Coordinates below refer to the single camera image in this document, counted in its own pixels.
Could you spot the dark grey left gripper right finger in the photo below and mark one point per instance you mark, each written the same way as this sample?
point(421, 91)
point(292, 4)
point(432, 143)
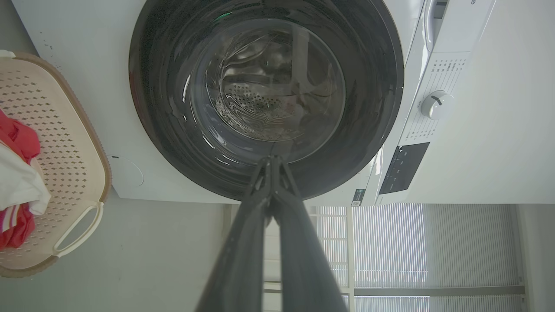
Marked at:
point(303, 260)

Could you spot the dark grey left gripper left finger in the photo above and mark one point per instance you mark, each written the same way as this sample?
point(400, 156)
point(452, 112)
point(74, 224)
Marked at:
point(243, 251)

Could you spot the round black glass washer door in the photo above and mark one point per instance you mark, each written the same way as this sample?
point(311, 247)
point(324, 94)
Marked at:
point(164, 86)

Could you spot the white washing machine body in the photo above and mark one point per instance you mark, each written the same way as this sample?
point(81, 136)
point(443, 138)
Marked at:
point(86, 65)

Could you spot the blue energy label sticker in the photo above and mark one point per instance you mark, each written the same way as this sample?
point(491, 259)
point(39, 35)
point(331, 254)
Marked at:
point(358, 197)

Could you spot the white window blinds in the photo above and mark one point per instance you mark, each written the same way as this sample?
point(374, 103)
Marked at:
point(390, 247)

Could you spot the black display panel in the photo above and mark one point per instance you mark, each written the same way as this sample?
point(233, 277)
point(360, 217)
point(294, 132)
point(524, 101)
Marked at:
point(403, 167)

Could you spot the round white filter cover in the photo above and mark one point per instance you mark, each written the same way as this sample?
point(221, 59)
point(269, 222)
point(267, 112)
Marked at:
point(128, 173)

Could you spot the steel perforated washer drum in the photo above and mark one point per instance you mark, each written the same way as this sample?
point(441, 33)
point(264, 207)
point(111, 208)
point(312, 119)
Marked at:
point(256, 102)

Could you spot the beige perforated laundry basket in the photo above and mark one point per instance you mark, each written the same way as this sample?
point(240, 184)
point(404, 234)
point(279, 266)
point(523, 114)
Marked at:
point(73, 151)

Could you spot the white program dial knob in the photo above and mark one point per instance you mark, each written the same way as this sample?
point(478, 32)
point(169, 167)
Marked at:
point(435, 105)

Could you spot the red garment with white stripes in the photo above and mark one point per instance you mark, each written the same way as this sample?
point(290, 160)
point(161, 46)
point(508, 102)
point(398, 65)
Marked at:
point(19, 138)

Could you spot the white detergent drawer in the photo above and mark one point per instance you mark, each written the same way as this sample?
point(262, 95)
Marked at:
point(430, 26)

